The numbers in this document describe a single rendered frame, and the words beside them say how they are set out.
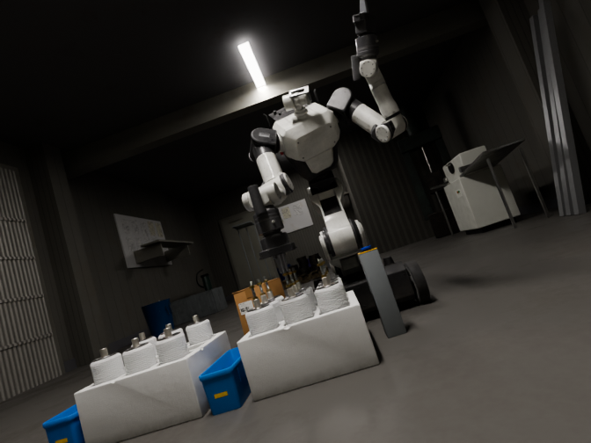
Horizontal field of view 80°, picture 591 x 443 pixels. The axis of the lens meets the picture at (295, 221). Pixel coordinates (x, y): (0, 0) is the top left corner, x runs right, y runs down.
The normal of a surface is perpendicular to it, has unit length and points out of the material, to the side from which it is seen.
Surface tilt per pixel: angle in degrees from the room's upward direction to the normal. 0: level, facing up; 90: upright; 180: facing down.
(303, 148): 132
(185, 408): 90
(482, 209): 90
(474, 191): 90
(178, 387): 90
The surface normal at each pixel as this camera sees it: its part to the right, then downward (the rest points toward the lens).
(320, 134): 0.39, 0.49
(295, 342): -0.11, -0.09
